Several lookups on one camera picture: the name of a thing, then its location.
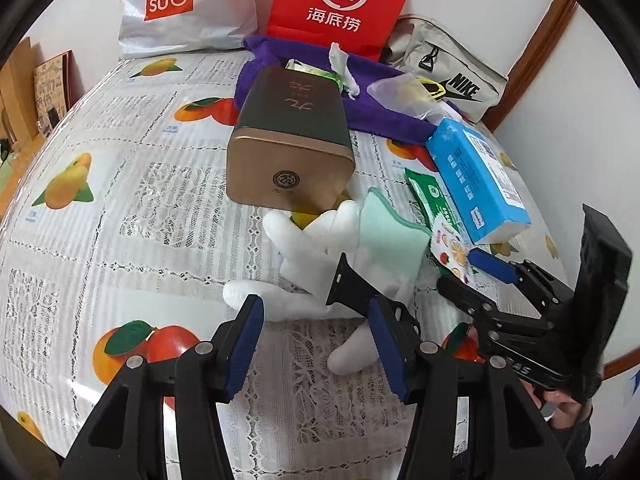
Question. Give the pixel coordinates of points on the white glove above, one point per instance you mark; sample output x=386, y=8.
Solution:
x=310, y=259

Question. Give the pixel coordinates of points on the green wet wipes pack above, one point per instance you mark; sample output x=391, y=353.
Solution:
x=301, y=67

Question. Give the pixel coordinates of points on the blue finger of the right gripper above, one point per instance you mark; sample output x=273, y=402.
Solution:
x=503, y=271
x=467, y=299

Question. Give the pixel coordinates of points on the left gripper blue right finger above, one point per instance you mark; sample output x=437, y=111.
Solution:
x=390, y=341

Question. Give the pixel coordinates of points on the orange print wipe sachet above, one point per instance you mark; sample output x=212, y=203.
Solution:
x=450, y=252

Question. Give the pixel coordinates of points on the green sachet packet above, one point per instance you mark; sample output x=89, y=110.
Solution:
x=431, y=198

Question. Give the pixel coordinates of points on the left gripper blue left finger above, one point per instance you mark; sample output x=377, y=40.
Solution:
x=238, y=348

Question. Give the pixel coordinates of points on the blue tissue pack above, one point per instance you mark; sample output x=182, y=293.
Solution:
x=487, y=201

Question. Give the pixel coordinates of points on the right hand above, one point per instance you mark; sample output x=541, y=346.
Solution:
x=558, y=408

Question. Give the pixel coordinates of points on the grey Nike waist bag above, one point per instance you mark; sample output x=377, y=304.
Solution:
x=425, y=49

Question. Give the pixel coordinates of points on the yellow black mesh pouch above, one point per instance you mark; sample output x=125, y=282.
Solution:
x=434, y=88

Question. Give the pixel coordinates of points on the wooden door frame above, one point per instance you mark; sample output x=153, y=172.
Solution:
x=539, y=48

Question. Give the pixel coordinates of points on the green gold tea tin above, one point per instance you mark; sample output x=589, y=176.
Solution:
x=290, y=148

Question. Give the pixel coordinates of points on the white Miniso plastic bag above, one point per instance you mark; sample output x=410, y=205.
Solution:
x=155, y=27

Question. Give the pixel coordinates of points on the fruit pattern tablecloth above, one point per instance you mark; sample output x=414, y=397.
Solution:
x=124, y=216

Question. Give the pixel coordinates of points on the clear plastic bag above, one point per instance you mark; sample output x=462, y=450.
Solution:
x=405, y=95

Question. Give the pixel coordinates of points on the red Haidilao paper bag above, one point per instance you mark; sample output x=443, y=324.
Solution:
x=360, y=27

